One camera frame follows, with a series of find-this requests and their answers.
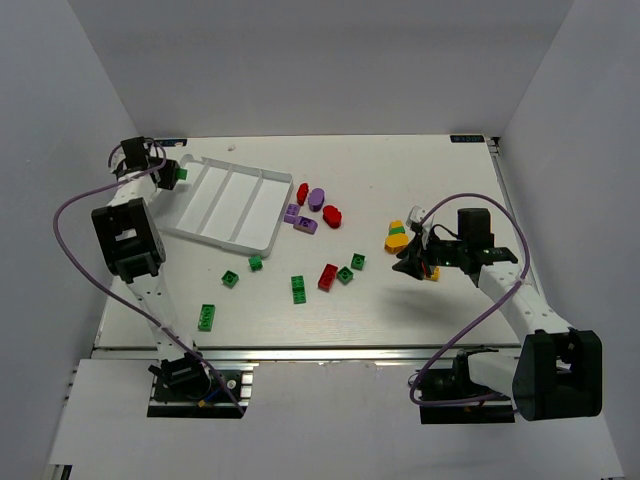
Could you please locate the yellow green lego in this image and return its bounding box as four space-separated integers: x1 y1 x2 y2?
384 220 409 254

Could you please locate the green square lego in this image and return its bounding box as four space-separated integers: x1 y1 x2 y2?
221 270 239 288

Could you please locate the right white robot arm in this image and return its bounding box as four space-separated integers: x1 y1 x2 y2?
393 206 603 421

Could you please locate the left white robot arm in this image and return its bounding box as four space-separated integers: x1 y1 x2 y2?
91 137 212 401

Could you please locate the green flat lego right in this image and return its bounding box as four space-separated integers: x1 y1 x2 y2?
351 253 365 271

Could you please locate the green flat lego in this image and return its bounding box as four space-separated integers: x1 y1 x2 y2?
336 266 354 285
351 253 365 271

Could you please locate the green flat lego left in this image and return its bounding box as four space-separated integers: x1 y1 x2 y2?
336 266 354 285

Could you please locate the red rectangular lego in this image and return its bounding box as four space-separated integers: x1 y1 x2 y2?
317 264 338 292

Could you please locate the red oval lego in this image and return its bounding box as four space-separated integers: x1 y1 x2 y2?
322 205 342 229

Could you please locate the purple oval lego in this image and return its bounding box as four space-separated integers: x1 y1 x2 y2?
308 188 325 212

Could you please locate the white divided sorting tray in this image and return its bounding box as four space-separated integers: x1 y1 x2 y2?
151 154 293 258

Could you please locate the green stacked lego pair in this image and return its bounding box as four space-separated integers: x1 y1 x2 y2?
291 275 306 305

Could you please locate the purple curved lego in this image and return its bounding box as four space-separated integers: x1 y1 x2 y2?
293 216 318 235

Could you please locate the red rounded lego upper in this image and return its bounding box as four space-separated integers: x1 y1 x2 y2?
296 182 310 206

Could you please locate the purple square lego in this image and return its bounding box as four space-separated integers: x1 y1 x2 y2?
283 203 300 224

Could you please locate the small green number lego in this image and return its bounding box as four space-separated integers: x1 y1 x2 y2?
248 256 263 272

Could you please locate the green long lego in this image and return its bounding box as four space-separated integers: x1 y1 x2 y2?
197 304 216 332

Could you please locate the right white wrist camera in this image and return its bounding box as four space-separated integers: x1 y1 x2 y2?
405 206 431 234

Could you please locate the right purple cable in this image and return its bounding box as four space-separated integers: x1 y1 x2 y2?
409 193 531 414

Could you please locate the purple cable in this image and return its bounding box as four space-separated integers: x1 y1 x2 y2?
409 193 531 414
52 139 246 416

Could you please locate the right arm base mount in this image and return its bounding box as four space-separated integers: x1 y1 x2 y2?
416 347 515 425

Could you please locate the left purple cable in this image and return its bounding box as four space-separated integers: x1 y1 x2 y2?
52 139 246 416

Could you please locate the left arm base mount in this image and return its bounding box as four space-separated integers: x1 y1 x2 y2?
147 354 249 419

